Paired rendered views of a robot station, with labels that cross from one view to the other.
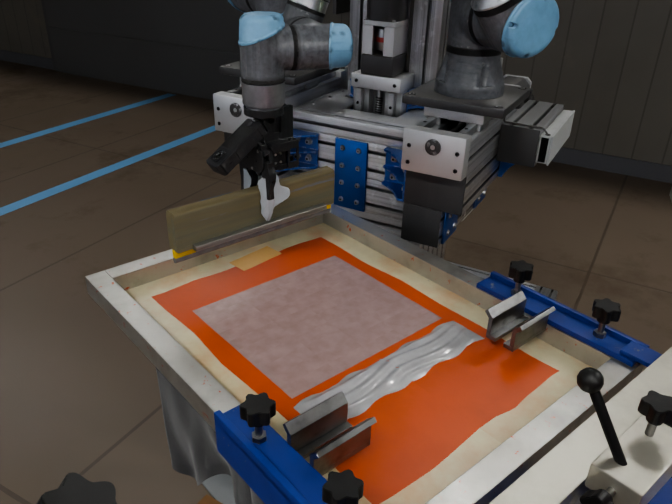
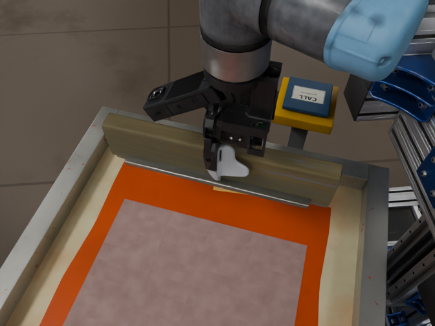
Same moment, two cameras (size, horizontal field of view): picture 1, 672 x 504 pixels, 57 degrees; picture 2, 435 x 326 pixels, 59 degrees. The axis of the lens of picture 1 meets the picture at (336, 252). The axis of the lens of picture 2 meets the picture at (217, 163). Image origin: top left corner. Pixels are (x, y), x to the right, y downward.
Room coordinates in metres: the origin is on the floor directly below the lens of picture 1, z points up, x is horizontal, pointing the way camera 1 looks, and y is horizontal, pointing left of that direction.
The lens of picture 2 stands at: (0.88, -0.14, 1.58)
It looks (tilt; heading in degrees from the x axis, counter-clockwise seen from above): 54 degrees down; 57
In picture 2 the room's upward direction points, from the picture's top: straight up
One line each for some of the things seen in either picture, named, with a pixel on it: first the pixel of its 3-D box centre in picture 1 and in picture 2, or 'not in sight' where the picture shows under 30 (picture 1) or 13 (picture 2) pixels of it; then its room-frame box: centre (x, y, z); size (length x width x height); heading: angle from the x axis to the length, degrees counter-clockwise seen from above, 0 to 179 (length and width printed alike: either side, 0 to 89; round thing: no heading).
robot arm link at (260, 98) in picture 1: (262, 94); (236, 46); (1.09, 0.14, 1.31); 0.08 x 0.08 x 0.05
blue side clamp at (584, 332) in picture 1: (552, 326); not in sight; (0.89, -0.38, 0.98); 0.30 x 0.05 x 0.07; 41
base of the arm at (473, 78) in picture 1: (471, 68); not in sight; (1.38, -0.28, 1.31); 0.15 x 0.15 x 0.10
